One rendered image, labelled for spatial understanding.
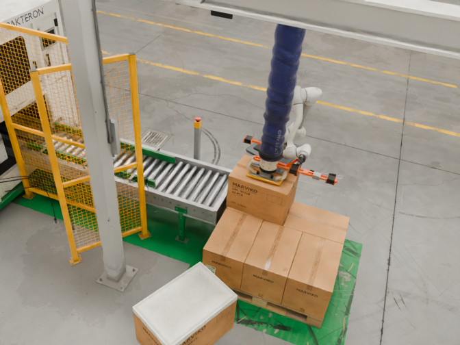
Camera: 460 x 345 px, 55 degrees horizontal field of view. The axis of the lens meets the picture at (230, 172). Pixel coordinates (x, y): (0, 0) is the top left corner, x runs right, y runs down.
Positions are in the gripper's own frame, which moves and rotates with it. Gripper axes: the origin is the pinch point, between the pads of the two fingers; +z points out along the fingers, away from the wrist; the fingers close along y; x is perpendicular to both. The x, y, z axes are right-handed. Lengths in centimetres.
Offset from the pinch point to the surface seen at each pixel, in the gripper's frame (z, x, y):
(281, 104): 10, 22, -69
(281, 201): 21.6, 5.0, 25.0
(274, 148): 8.9, 22.2, -22.2
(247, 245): 60, 22, 55
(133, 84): 48, 141, -74
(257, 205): 21, 28, 39
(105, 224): 113, 138, 30
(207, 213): 37, 73, 56
